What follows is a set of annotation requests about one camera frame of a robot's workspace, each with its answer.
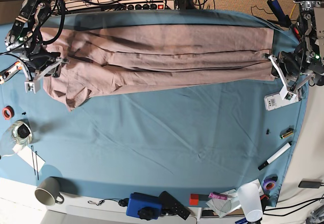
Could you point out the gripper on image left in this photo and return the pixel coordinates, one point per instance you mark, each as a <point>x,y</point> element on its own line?
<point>38,66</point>

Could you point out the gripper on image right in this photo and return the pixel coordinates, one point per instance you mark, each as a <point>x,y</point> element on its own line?
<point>288,67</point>

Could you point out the pink T-shirt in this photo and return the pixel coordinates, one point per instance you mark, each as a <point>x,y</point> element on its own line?
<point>121,60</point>

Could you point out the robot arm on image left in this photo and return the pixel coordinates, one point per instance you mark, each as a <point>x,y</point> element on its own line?
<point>25,43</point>

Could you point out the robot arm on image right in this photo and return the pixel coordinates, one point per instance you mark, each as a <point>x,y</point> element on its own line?
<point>306,62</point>

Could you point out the black computer mouse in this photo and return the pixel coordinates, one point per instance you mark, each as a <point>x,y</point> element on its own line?
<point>318,80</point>

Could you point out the orange white utility knife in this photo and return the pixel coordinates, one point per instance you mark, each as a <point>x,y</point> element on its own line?
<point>9,72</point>

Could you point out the red tape roll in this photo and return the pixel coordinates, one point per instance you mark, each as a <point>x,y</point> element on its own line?
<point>7,112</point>

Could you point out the green gold battery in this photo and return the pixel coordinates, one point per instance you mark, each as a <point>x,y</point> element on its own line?
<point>286,134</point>

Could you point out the clear glass bowl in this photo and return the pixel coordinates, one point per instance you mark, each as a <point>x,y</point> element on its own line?
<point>15,138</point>

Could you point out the black white marker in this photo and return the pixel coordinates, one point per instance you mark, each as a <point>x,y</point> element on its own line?
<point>277,154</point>

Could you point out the white paper card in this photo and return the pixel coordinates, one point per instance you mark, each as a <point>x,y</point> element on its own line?
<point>25,155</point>

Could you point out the purple tape roll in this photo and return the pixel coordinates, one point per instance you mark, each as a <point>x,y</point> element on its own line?
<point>269,183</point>

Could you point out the black power strip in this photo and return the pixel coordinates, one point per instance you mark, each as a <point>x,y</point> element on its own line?
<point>149,6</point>

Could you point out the blue table cloth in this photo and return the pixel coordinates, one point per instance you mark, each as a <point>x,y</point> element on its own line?
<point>184,141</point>

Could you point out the grey ceramic mug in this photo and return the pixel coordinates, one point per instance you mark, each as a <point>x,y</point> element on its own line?
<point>48,192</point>

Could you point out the white plastic cup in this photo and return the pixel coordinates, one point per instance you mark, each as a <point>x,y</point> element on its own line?
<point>249,198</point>

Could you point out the pink purple tube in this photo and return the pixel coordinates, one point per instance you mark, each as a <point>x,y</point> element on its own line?
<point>218,196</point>

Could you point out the red black block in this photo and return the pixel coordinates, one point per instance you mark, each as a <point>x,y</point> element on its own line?
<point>194,199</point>

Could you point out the blue box with knob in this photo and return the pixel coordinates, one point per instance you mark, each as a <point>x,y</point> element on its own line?
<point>143,206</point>

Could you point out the black remote control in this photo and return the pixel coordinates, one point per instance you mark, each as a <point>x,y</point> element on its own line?
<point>171,206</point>

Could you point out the black cable tie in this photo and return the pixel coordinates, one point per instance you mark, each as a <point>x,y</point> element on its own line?
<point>34,159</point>

